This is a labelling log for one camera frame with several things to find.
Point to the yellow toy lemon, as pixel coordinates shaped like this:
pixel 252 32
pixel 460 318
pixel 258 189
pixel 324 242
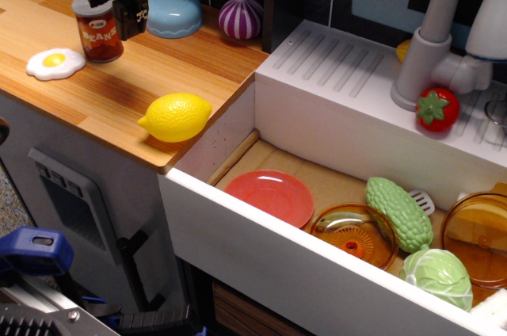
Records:
pixel 176 117

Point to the red plastic plate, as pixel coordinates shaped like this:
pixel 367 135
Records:
pixel 275 192

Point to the toy beans can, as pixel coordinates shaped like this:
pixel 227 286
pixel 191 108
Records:
pixel 97 31

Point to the blue upturned bowl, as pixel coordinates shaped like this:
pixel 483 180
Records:
pixel 173 19

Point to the toy fried egg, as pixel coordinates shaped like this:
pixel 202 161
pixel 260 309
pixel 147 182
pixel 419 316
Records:
pixel 56 63

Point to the purple striped toy onion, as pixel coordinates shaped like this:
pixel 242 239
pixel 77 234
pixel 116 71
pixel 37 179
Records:
pixel 241 19

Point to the grey toy oven door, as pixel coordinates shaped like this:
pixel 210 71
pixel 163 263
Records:
pixel 78 203

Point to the white toy sink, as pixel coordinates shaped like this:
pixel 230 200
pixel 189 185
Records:
pixel 320 109

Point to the yellow toy behind faucet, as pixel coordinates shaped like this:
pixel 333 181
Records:
pixel 402 49

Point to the grey toy faucet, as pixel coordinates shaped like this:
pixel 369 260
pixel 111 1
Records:
pixel 429 61

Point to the amber glass lid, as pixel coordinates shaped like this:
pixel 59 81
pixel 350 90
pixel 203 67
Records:
pixel 359 231

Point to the red toy tomato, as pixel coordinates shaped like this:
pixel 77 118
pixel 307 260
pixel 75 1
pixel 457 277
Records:
pixel 437 110

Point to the white toy spatula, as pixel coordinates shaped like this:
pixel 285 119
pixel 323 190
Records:
pixel 423 199

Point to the green toy bitter gourd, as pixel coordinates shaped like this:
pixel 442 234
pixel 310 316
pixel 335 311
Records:
pixel 412 225

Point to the white bottle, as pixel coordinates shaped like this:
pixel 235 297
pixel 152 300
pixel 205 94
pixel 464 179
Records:
pixel 487 38

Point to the green toy cabbage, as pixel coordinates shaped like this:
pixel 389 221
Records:
pixel 441 274

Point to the amber glass pot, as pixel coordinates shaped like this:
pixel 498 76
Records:
pixel 474 230

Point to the black oven handle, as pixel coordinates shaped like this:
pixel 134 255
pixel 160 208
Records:
pixel 127 248

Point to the blue clamp handle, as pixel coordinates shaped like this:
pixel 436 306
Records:
pixel 35 251

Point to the metal ring utensil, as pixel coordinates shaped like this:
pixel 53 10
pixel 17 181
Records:
pixel 496 111

